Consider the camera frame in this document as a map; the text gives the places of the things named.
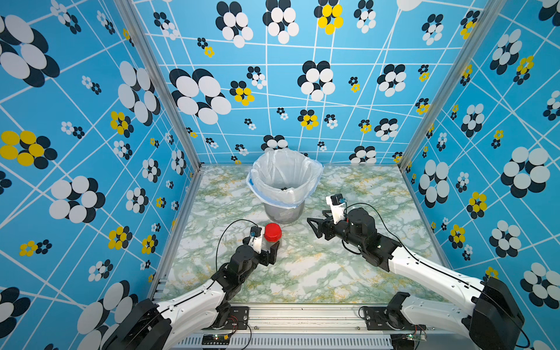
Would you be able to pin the aluminium front rail frame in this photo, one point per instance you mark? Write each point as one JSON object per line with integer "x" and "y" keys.
{"x": 317, "y": 327}

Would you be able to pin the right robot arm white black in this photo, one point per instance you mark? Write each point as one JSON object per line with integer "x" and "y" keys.
{"x": 482, "y": 310}

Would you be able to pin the right aluminium corner post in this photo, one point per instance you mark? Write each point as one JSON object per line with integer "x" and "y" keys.
{"x": 488, "y": 17}

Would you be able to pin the red knobbed jar lid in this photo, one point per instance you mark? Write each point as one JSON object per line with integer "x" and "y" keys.
{"x": 273, "y": 233}

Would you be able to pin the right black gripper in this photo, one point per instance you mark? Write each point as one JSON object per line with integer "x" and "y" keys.
{"x": 328, "y": 227}

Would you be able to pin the aluminium corner post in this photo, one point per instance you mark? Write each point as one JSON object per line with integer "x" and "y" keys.
{"x": 133, "y": 24}
{"x": 488, "y": 17}

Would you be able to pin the right circuit board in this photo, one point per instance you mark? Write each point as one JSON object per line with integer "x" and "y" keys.
{"x": 407, "y": 341}

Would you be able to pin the white plastic bin liner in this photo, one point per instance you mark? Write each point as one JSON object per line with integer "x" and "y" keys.
{"x": 284, "y": 178}

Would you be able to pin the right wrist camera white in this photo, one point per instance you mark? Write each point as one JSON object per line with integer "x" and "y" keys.
{"x": 337, "y": 205}

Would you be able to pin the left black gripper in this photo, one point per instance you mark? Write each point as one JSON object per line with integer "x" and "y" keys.
{"x": 267, "y": 252}

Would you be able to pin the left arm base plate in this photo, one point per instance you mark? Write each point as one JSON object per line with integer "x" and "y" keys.
{"x": 232, "y": 318}

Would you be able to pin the circuit board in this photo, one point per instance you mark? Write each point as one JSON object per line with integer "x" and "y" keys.
{"x": 407, "y": 341}
{"x": 216, "y": 340}

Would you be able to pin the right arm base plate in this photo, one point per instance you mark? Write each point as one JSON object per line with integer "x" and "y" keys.
{"x": 377, "y": 318}

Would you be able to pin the left aluminium corner post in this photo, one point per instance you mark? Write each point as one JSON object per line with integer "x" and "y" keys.
{"x": 133, "y": 24}

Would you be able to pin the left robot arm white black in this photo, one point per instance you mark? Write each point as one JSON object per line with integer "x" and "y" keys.
{"x": 163, "y": 325}

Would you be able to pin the left circuit board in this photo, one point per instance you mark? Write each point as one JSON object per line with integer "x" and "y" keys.
{"x": 216, "y": 340}

